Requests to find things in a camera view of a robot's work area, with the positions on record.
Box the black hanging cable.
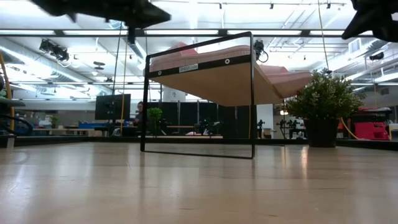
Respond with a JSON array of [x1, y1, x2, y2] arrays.
[[111, 21, 124, 95]]

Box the pink rubber slide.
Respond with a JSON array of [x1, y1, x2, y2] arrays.
[[149, 42, 252, 73], [257, 64, 313, 100]]

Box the white wall vent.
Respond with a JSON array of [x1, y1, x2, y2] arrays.
[[348, 37, 363, 55]]

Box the black partition panels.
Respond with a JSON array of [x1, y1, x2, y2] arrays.
[[146, 101, 259, 140]]

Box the wooden shelf with black frame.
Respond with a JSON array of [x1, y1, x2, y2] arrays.
[[140, 30, 285, 160]]

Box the small background plant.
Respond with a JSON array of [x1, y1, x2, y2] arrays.
[[50, 115, 65, 129]]

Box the yellow hanging cable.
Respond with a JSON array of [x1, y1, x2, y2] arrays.
[[316, 0, 331, 75]]

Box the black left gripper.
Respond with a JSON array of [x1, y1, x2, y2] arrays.
[[29, 0, 172, 45]]

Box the green background plant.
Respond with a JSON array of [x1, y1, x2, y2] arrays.
[[146, 107, 163, 135]]

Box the person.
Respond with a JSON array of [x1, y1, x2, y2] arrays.
[[132, 100, 146, 127]]

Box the black ceiling camera rig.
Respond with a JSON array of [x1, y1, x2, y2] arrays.
[[39, 38, 71, 62]]

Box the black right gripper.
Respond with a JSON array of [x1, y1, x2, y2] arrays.
[[341, 0, 398, 43]]

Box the red and black cart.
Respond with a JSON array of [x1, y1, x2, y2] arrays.
[[351, 106, 393, 141]]

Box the green potted plant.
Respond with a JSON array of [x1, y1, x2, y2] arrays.
[[284, 67, 365, 149]]

